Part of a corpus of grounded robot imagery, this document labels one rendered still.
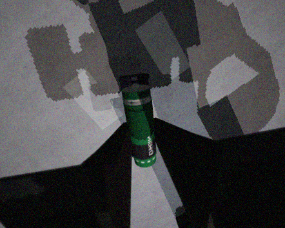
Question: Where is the green cylindrical battery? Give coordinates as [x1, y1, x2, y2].
[122, 83, 156, 168]

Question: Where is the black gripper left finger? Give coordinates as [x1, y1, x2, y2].
[0, 122, 132, 228]

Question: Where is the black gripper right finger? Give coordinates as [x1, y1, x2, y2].
[153, 118, 285, 228]

